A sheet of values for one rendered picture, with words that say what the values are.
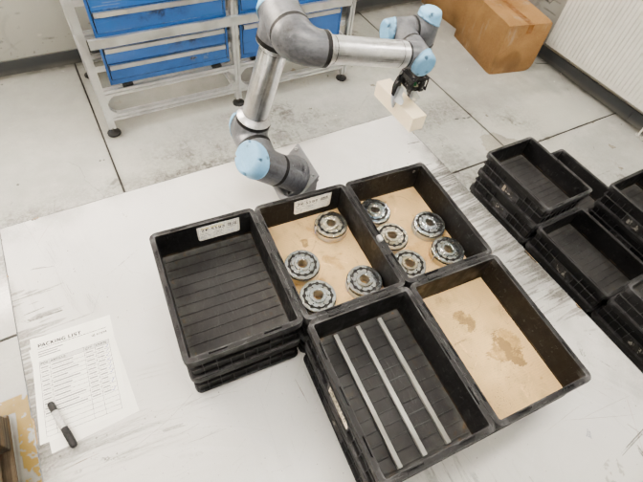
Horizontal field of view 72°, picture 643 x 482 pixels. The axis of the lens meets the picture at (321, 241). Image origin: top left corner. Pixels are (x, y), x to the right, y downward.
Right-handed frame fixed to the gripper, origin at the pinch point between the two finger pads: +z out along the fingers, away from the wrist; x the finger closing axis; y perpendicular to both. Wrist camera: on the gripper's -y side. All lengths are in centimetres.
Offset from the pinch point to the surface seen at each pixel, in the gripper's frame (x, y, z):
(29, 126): -139, -165, 96
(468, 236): -14, 59, 4
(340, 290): -57, 56, 11
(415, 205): -16.6, 38.0, 11.2
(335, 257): -53, 45, 11
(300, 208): -55, 27, 6
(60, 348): -132, 32, 24
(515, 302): -16, 83, 5
